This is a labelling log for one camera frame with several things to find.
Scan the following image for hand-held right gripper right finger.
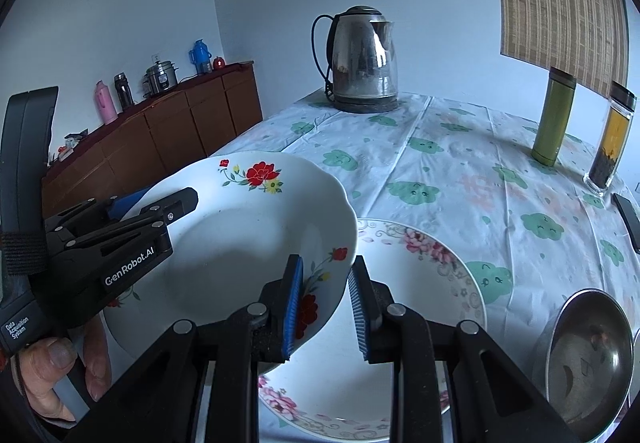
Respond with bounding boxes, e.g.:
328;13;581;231
347;257;583;443

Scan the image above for person's left hand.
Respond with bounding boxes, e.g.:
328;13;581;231
17;320;113;423

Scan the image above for pink thermos flask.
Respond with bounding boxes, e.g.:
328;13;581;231
95;80;118;125

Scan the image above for white plate pink floral rim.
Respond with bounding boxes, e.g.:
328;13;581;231
257;218;488;441

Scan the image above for stainless steel electric kettle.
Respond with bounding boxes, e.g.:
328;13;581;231
311;6;399;114

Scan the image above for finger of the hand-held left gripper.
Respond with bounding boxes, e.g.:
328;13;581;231
45;188;151;236
75;188;199;251

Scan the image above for green thermos bottle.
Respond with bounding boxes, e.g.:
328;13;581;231
531;66;577;167

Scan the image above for small white red clutter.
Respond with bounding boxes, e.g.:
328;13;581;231
56;132;90;163

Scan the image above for brown wooden sideboard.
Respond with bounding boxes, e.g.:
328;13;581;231
41;62;263;219

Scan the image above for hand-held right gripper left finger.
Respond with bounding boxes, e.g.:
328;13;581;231
65;254;306;443

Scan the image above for blue thermos jug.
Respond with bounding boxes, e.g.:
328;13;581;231
188;39;213;75

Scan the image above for white plate red flower print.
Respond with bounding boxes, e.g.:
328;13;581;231
102;150;358;364

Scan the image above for white tablecloth green cloud print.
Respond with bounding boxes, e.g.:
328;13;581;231
207;90;640;443

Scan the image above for black thermos flask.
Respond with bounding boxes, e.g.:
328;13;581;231
113;72;135;113

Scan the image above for stainless steel bowl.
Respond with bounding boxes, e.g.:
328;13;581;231
545;288;635;441

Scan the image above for glass tea bottle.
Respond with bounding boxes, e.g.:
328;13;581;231
582;80;638;196

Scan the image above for silver rice cooker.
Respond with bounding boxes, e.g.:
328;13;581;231
144;60;180;96

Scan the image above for black smartphone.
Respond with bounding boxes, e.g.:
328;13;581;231
612;193;640;254

